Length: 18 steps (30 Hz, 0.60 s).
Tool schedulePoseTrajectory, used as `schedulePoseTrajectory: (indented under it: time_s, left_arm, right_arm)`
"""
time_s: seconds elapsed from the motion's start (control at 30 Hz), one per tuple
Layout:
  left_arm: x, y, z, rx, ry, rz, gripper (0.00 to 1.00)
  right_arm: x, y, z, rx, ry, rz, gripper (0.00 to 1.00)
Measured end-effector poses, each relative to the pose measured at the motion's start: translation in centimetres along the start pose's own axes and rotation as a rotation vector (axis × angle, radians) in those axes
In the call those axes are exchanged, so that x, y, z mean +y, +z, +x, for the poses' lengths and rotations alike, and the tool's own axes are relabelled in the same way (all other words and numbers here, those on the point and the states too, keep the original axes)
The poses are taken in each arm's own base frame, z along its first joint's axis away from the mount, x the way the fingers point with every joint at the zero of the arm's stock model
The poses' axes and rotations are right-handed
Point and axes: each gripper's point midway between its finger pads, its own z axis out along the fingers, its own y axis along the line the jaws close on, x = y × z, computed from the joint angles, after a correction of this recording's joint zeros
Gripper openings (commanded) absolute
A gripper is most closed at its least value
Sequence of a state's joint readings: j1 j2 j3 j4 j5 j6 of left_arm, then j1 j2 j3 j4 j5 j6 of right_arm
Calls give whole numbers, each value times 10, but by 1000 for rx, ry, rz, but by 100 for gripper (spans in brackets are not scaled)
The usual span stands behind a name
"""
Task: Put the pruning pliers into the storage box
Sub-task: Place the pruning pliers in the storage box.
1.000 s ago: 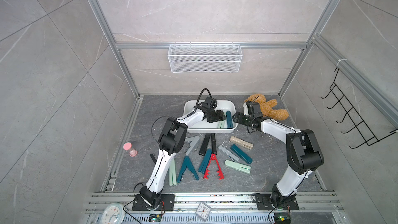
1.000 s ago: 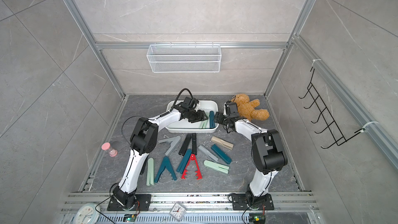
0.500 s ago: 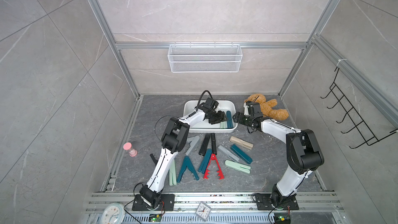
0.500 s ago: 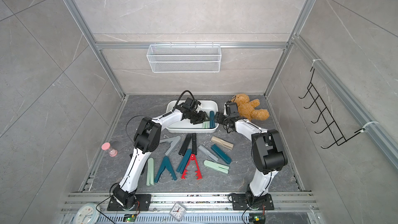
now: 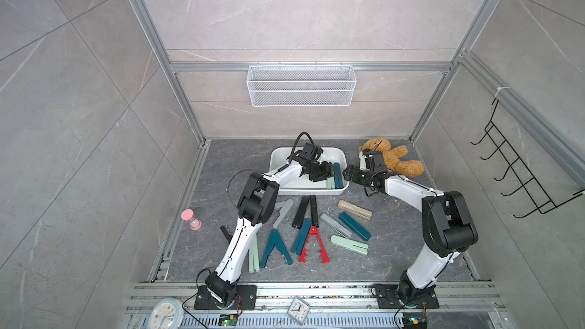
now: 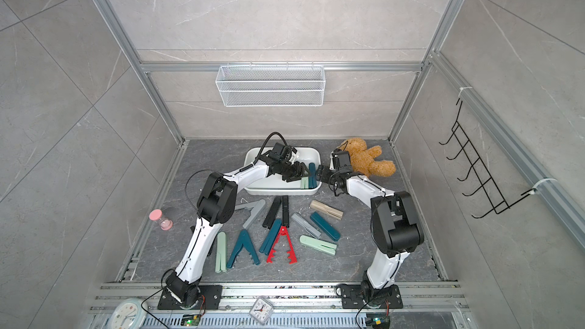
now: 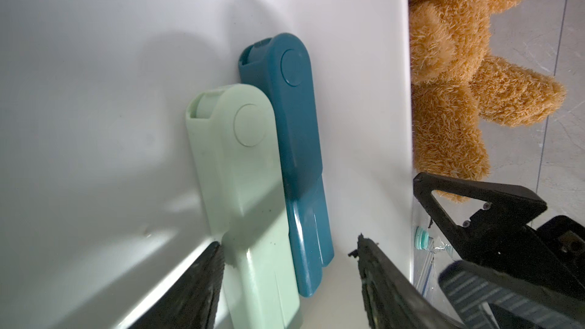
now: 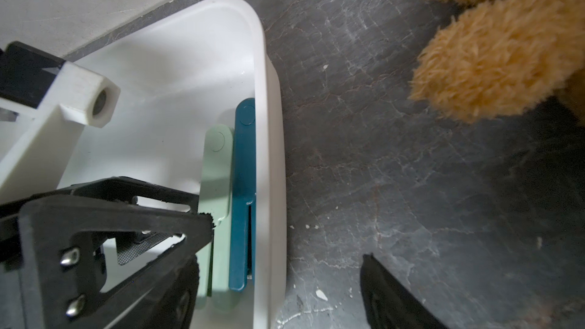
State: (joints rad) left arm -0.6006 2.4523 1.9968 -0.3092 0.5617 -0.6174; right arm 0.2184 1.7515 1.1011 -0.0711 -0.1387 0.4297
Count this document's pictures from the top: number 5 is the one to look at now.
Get dark teal pliers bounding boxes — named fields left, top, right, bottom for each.
left=333, top=162, right=344, bottom=189

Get light green pliers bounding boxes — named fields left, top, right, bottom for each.
left=327, top=177, right=335, bottom=190
left=330, top=235, right=369, bottom=256
left=248, top=236, right=261, bottom=273

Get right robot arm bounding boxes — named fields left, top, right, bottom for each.
left=343, top=149, right=478, bottom=308

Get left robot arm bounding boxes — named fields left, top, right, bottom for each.
left=204, top=141, right=335, bottom=307

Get white storage box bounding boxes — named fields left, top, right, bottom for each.
left=268, top=147, right=350, bottom=196

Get beige wooden pliers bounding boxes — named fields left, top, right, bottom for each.
left=338, top=200, right=373, bottom=220

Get grey closed pliers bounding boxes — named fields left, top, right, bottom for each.
left=320, top=213, right=352, bottom=239

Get grey open pliers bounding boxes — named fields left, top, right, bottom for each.
left=273, top=199, right=294, bottom=228

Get dark teal pliers floor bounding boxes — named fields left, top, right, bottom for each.
left=339, top=212, right=372, bottom=242

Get red open pliers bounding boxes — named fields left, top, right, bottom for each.
left=300, top=226, right=330, bottom=264

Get teal closed pliers centre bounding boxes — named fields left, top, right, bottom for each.
left=291, top=219, right=312, bottom=256

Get teal open pliers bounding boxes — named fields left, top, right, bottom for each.
left=260, top=228, right=293, bottom=269

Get brown teddy bear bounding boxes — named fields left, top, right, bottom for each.
left=359, top=137, right=425, bottom=178

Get pink sand timer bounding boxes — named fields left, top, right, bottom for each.
left=181, top=209, right=203, bottom=231

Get small square clock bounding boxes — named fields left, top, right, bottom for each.
left=286, top=296, right=311, bottom=325

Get round white clock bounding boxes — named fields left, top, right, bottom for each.
left=146, top=298, right=184, bottom=329

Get black corrugated cable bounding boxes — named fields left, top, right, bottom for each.
left=287, top=131, right=316, bottom=165

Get white wire mesh basket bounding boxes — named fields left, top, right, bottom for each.
left=246, top=65, right=356, bottom=108

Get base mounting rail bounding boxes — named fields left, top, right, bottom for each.
left=123, top=281, right=514, bottom=328

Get black wall hook rack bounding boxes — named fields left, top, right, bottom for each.
left=471, top=99, right=584, bottom=219

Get aluminium frame rail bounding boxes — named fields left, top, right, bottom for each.
left=129, top=0, right=206, bottom=145

